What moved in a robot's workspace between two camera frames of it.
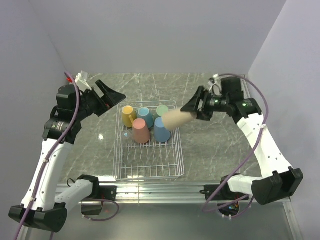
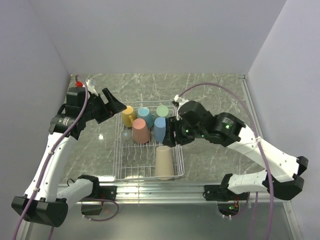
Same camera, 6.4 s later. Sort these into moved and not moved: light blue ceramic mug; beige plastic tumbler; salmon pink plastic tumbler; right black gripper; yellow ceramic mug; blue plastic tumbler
Moved: beige plastic tumbler; right black gripper
Not moved: salmon pink plastic tumbler; blue plastic tumbler; yellow ceramic mug; light blue ceramic mug
